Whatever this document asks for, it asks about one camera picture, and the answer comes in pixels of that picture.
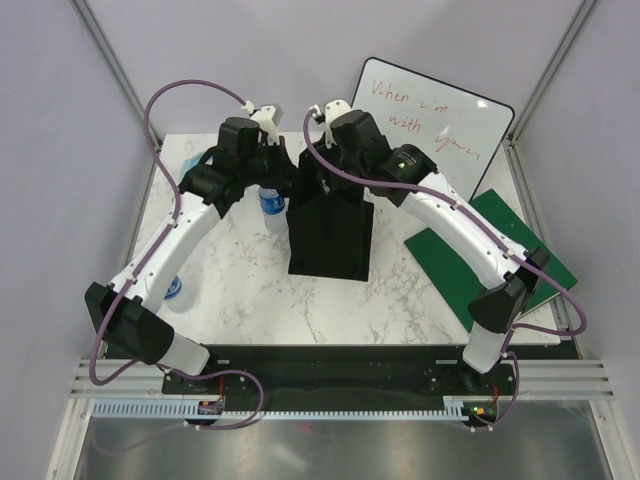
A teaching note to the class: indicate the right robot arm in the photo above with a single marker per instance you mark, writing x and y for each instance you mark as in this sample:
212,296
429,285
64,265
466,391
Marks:
357,151

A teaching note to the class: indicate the blue headphones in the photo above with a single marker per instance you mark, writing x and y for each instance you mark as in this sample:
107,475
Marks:
192,165

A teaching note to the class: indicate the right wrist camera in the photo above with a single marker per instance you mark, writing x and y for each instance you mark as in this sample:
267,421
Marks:
326,114

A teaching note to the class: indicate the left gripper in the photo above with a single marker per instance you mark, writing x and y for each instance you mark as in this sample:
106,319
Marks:
287,172

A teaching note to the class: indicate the whiteboard with red writing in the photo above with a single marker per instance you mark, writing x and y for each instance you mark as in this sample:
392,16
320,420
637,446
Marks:
458,129

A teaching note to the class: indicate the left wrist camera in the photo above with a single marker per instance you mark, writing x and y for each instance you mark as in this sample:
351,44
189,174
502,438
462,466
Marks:
268,118

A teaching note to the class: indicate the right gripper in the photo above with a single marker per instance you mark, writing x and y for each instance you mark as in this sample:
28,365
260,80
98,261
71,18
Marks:
329,180

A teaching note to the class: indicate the water bottle near bag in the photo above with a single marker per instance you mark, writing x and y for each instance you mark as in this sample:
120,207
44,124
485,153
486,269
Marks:
273,206

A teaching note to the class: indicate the black canvas bag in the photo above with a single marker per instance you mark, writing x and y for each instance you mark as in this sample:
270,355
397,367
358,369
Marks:
329,223

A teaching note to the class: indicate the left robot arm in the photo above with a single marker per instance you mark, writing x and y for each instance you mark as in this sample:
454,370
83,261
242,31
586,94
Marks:
249,151

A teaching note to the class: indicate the water bottle front left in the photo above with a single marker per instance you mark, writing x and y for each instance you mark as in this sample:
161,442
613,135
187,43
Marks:
179,297

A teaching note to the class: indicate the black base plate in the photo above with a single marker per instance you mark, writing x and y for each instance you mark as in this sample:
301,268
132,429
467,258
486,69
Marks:
342,377

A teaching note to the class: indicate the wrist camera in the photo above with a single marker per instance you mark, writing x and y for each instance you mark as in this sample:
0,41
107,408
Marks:
268,118
326,114

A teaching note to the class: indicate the white cable duct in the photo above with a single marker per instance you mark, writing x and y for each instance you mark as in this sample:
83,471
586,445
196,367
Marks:
197,410

